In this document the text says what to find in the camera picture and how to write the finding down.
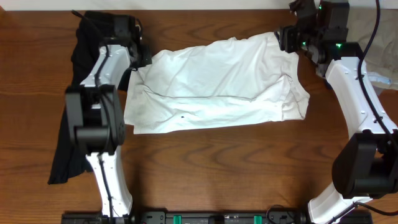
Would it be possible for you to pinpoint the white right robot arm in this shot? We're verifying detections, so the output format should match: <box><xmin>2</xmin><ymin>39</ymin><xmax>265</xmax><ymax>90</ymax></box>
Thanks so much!
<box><xmin>267</xmin><ymin>26</ymin><xmax>397</xmax><ymax>223</ymax></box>

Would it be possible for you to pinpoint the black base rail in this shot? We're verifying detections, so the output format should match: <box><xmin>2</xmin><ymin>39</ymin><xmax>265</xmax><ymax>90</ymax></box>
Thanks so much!
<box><xmin>61</xmin><ymin>207</ymin><xmax>373</xmax><ymax>224</ymax></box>

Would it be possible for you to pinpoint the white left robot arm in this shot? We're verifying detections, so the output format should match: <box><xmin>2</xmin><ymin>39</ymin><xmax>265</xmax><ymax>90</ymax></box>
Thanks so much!
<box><xmin>65</xmin><ymin>44</ymin><xmax>152</xmax><ymax>223</ymax></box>

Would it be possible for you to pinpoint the white t-shirt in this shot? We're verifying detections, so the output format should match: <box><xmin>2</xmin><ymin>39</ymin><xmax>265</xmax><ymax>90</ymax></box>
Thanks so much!
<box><xmin>124</xmin><ymin>32</ymin><xmax>310</xmax><ymax>134</ymax></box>

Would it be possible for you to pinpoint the khaki grey garment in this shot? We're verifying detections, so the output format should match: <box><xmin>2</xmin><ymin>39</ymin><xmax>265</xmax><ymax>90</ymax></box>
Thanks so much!
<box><xmin>347</xmin><ymin>8</ymin><xmax>397</xmax><ymax>90</ymax></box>

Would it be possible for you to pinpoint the light blue folded cloth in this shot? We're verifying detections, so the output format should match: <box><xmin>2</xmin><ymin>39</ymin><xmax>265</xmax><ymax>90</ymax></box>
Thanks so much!
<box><xmin>368</xmin><ymin>72</ymin><xmax>391</xmax><ymax>96</ymax></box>

